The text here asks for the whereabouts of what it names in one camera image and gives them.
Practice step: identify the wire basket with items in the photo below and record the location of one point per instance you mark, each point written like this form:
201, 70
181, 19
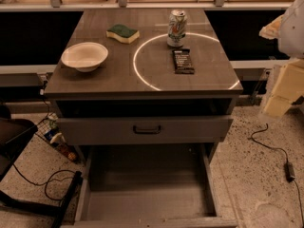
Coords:
48, 131

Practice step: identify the grey drawer cabinet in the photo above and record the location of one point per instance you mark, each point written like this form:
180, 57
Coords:
138, 80

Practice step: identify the green yellow sponge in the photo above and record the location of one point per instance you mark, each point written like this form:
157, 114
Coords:
122, 34

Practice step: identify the black drawer handle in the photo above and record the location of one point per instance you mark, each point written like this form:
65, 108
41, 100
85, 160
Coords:
147, 131

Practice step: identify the white bowl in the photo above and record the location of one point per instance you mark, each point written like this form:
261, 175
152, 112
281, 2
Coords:
84, 57

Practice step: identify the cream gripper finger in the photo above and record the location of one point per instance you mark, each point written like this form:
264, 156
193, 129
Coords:
288, 87
271, 31

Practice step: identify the closed grey top drawer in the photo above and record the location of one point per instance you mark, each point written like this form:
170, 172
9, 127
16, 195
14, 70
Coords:
102, 131

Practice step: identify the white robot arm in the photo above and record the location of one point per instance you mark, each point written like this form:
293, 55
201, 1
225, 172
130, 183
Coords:
288, 29

